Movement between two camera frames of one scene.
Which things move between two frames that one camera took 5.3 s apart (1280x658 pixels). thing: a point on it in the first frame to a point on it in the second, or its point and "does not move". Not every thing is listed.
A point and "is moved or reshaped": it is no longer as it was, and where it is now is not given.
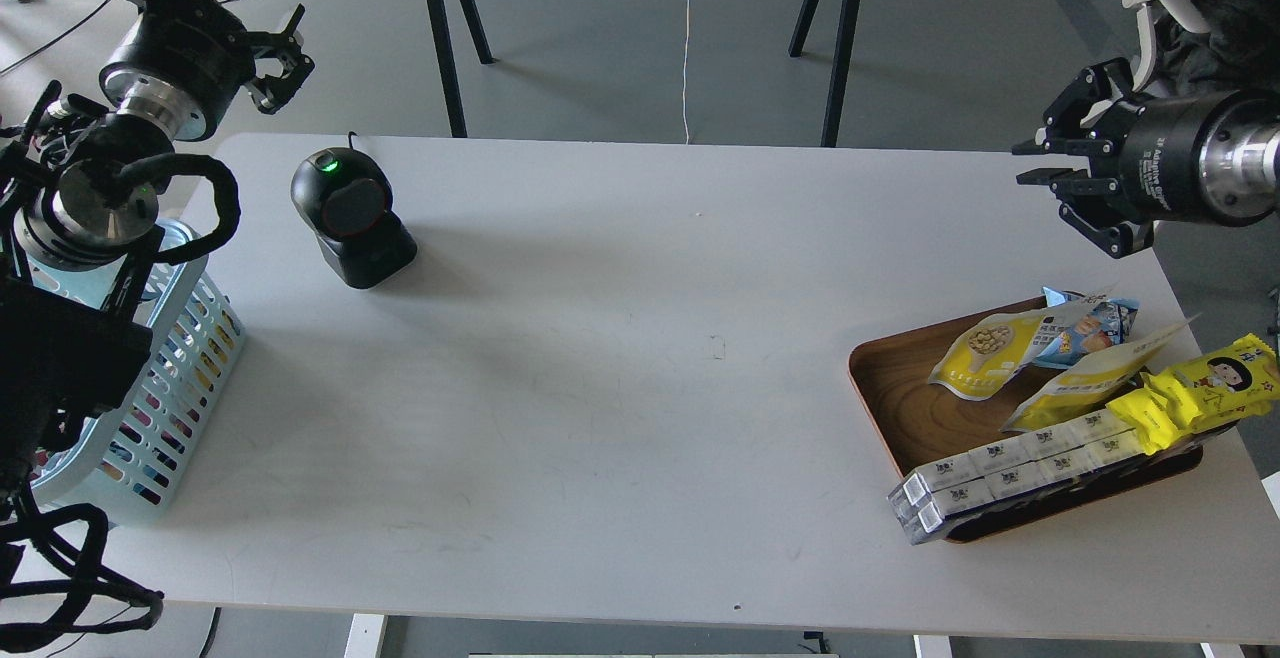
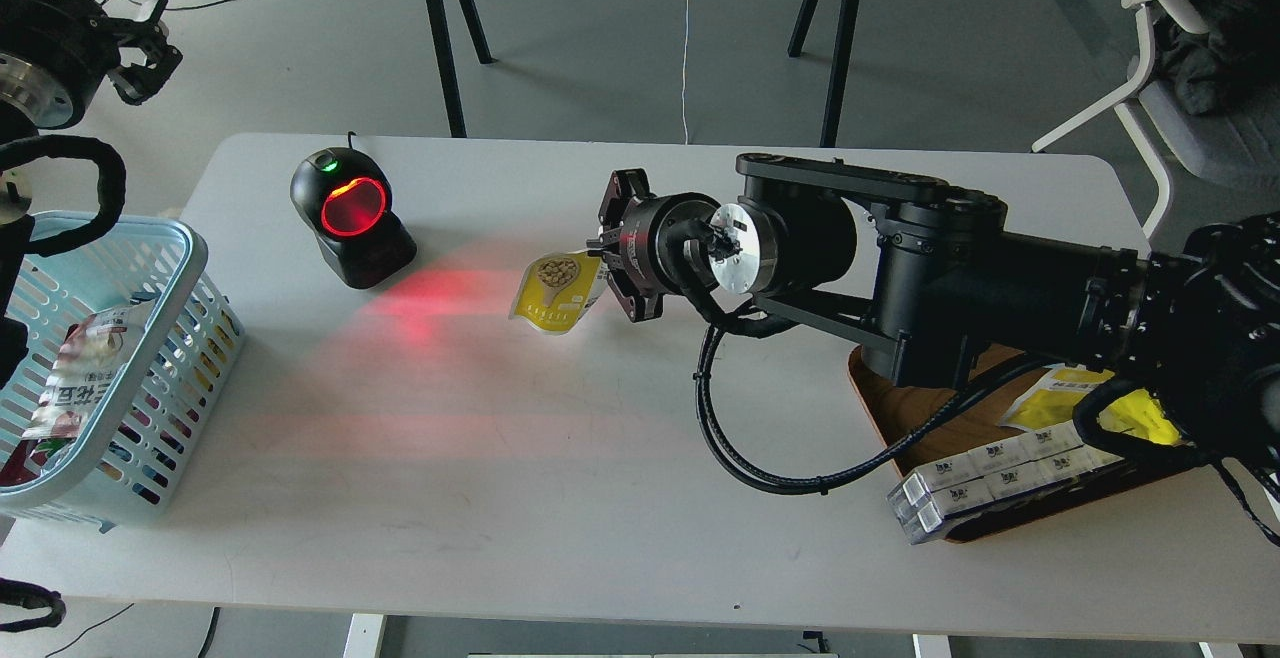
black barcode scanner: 344,194 does not move
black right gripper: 1150,150 to 664,242
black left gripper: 188,58 to 56,45
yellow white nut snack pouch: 975,358 is moved or reshaped
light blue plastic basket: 125,464 does not move
